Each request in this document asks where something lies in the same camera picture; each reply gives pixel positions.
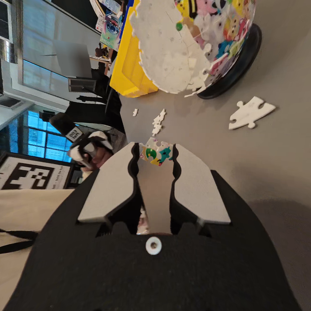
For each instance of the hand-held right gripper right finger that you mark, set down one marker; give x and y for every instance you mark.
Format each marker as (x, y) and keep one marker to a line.
(201, 194)

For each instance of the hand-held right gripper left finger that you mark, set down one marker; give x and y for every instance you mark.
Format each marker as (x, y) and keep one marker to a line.
(109, 194)

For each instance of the colourful detached puzzle pieces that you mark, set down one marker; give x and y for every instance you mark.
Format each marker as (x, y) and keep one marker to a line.
(156, 153)

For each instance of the black ball stand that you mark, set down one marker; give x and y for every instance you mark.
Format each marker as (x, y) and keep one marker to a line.
(238, 63)

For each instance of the colourful puzzle ball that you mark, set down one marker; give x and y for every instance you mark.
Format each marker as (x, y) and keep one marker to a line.
(184, 43)

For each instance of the person's left hand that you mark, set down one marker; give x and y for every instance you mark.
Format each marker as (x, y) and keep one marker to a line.
(103, 156)

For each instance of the board with black square marker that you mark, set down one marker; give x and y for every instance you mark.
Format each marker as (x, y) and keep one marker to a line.
(34, 172)

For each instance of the yellow plastic bin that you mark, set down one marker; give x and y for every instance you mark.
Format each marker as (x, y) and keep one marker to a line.
(129, 63)

